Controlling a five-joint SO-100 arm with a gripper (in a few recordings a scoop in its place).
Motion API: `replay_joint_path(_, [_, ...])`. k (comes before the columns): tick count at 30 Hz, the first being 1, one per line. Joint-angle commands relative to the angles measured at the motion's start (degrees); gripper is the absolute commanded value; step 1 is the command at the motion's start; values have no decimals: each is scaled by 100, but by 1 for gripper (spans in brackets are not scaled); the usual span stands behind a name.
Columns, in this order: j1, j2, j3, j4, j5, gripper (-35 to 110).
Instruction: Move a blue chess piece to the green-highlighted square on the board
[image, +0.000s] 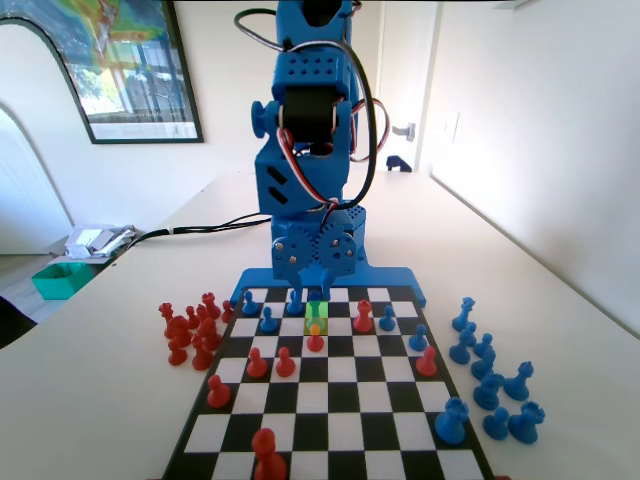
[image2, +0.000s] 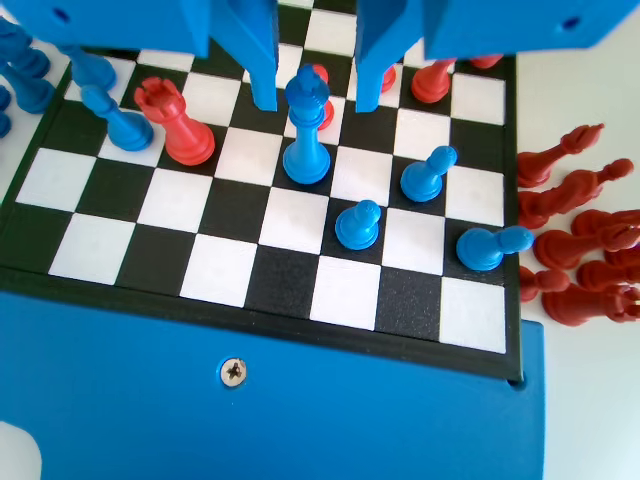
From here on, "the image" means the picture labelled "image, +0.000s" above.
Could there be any blue plastic chess queen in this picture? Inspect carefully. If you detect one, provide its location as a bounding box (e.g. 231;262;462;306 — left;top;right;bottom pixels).
451;296;477;332

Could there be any large red piece front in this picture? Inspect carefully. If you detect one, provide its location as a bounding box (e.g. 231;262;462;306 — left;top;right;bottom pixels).
249;427;289;480

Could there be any blue rook chess piece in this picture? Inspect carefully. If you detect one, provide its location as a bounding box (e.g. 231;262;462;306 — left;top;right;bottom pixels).
507;401;546;445
433;397;471;446

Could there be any black and white chessboard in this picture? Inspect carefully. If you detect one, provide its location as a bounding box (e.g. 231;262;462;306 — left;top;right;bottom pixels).
159;285;496;480

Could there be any white door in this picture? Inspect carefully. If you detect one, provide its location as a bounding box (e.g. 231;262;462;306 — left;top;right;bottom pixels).
377;0;437;172

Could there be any pile of papers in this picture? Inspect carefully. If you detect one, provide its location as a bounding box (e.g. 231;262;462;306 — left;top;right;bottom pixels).
63;224;137;261

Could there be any green plastic box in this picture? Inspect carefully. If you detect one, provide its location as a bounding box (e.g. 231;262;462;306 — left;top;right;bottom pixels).
32;263;90;301

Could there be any black framed map poster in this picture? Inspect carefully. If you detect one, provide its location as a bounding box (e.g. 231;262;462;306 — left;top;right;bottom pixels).
0;0;206;146

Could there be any white arched panel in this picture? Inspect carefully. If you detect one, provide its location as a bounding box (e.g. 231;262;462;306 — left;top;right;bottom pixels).
0;17;76;256

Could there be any blue arm base plate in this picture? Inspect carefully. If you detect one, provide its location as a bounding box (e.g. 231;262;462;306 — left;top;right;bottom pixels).
232;267;429;309

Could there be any red white black servo wire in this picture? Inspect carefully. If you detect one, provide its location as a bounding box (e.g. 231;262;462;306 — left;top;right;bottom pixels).
349;97;391;164
276;127;342;212

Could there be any black table cable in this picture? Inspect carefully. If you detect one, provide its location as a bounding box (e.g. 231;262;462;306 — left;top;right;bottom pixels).
169;212;274;234
117;219;274;251

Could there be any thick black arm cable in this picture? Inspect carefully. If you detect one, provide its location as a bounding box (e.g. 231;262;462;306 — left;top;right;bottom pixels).
233;8;379;211

